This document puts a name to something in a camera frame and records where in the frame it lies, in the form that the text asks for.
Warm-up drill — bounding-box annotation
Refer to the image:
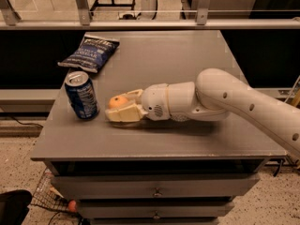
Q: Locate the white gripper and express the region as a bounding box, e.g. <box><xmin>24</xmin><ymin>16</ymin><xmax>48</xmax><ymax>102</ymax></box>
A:
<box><xmin>105</xmin><ymin>83</ymin><xmax>171</xmax><ymax>122</ymax></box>

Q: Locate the orange fruit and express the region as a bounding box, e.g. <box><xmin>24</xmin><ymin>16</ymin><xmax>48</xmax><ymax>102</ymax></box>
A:
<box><xmin>108</xmin><ymin>96</ymin><xmax>128</xmax><ymax>109</ymax></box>

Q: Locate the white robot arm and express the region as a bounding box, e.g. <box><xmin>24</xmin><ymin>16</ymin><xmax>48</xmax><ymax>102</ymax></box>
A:
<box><xmin>105</xmin><ymin>68</ymin><xmax>300</xmax><ymax>156</ymax></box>

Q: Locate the blue pepsi can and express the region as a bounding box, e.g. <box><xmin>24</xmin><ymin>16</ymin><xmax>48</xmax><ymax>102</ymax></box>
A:
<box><xmin>65</xmin><ymin>71</ymin><xmax>99</xmax><ymax>119</ymax></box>

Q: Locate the blue chip bag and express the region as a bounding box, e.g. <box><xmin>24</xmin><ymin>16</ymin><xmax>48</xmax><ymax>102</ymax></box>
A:
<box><xmin>58</xmin><ymin>35</ymin><xmax>120</xmax><ymax>73</ymax></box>

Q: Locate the grey drawer cabinet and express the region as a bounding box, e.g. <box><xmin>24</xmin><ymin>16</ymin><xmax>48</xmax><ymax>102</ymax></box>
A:
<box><xmin>32</xmin><ymin>31</ymin><xmax>285</xmax><ymax>225</ymax></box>

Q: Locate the upper drawer knob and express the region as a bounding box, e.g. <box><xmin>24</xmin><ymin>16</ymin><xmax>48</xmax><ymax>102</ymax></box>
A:
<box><xmin>153</xmin><ymin>187</ymin><xmax>162</xmax><ymax>198</ymax></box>

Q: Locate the drawer knob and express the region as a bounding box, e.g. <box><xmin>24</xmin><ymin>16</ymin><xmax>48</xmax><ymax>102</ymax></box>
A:
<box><xmin>153</xmin><ymin>187</ymin><xmax>162</xmax><ymax>198</ymax></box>
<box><xmin>152</xmin><ymin>213</ymin><xmax>161</xmax><ymax>220</ymax></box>

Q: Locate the black stand base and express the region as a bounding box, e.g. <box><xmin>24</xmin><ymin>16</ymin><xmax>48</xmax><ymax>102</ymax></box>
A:
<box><xmin>90</xmin><ymin>0</ymin><xmax>136</xmax><ymax>15</ymax></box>

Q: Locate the lower drawer knob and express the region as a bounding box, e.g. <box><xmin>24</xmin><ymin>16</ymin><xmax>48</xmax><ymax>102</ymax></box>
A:
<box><xmin>152</xmin><ymin>213</ymin><xmax>161</xmax><ymax>220</ymax></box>

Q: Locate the small orange ball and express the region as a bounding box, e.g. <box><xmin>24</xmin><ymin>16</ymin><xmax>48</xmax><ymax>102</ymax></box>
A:
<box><xmin>67</xmin><ymin>200</ymin><xmax>77</xmax><ymax>213</ymax></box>

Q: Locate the metal railing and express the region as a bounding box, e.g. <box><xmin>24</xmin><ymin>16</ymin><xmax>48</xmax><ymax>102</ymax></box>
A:
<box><xmin>0</xmin><ymin>0</ymin><xmax>300</xmax><ymax>31</ymax></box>

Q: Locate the black object on floor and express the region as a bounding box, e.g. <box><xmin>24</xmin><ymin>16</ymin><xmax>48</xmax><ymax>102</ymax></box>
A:
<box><xmin>0</xmin><ymin>189</ymin><xmax>32</xmax><ymax>225</ymax></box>

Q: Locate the wire basket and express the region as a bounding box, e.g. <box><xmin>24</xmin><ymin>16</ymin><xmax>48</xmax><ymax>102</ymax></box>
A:
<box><xmin>30</xmin><ymin>169</ymin><xmax>73</xmax><ymax>214</ymax></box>

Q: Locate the yellow wooden frame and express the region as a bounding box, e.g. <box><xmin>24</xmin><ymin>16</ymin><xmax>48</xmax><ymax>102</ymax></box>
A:
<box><xmin>291</xmin><ymin>90</ymin><xmax>300</xmax><ymax>107</ymax></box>

